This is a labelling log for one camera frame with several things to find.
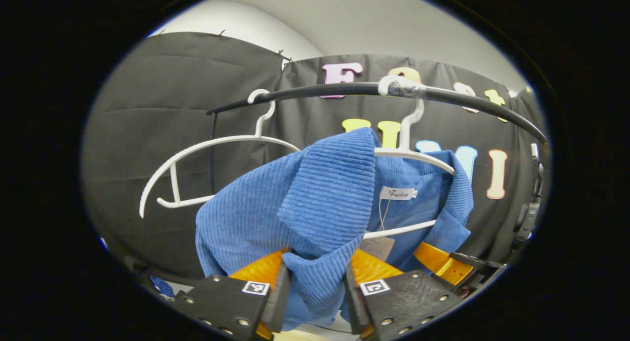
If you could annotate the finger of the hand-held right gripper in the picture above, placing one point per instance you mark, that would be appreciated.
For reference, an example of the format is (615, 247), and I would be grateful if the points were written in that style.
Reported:
(443, 264)

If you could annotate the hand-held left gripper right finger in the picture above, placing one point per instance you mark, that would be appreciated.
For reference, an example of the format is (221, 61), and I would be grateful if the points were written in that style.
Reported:
(408, 304)

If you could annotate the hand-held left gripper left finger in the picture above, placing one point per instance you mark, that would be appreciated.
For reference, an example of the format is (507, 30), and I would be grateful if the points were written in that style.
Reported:
(231, 304)

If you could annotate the white plastic hanger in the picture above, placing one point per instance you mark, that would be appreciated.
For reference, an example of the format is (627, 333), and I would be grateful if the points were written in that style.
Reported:
(231, 139)
(406, 129)

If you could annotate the black metal clothes rack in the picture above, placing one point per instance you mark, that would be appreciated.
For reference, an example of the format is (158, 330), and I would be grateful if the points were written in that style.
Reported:
(344, 89)

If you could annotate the black backdrop cloth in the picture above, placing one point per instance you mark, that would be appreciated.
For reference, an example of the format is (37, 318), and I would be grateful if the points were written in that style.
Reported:
(147, 109)

